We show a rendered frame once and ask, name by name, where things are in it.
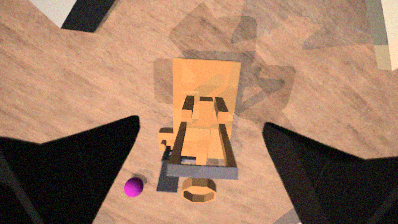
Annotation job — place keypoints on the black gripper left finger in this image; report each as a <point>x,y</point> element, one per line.
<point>66,180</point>

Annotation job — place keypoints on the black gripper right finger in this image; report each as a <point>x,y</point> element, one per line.
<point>327,185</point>

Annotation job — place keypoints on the magenta ball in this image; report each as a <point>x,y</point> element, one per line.
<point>133,187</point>

